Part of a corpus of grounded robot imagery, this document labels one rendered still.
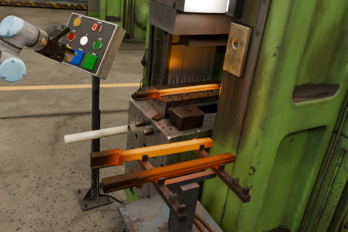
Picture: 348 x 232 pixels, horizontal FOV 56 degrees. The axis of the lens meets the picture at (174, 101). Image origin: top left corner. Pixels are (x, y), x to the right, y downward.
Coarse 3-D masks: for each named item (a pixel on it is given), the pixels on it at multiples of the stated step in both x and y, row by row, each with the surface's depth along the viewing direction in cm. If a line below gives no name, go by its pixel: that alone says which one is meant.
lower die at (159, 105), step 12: (168, 84) 157; (180, 84) 158; (192, 84) 157; (204, 84) 159; (180, 96) 142; (192, 96) 143; (204, 96) 145; (216, 96) 148; (156, 108) 143; (216, 108) 152
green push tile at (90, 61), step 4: (88, 56) 166; (92, 56) 165; (96, 56) 164; (84, 60) 167; (88, 60) 166; (92, 60) 164; (96, 60) 164; (84, 64) 166; (88, 64) 165; (92, 64) 164; (88, 68) 164; (92, 68) 163
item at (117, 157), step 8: (168, 144) 108; (176, 144) 109; (184, 144) 109; (192, 144) 110; (208, 144) 113; (96, 152) 98; (104, 152) 98; (112, 152) 98; (120, 152) 100; (128, 152) 101; (136, 152) 102; (144, 152) 102; (152, 152) 104; (160, 152) 105; (168, 152) 107; (176, 152) 108; (96, 160) 97; (104, 160) 98; (112, 160) 99; (120, 160) 98; (128, 160) 101; (96, 168) 97
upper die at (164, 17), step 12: (156, 12) 133; (168, 12) 125; (180, 12) 121; (192, 12) 124; (204, 12) 127; (156, 24) 134; (168, 24) 126; (180, 24) 123; (192, 24) 126; (204, 24) 129; (216, 24) 132; (228, 24) 135
